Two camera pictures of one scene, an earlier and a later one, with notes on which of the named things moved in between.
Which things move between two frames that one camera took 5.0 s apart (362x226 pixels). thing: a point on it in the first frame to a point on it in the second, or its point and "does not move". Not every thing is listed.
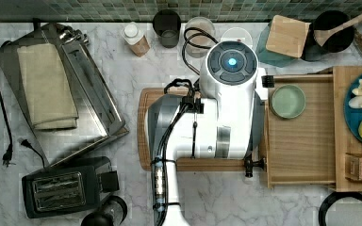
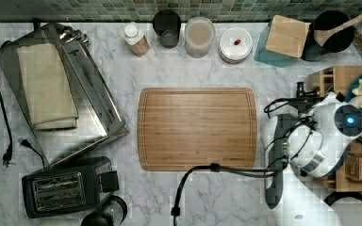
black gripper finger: [268, 81] to [302, 93]
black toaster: [74, 187] does not move
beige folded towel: [49, 93] does not move
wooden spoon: [320, 36] does not move
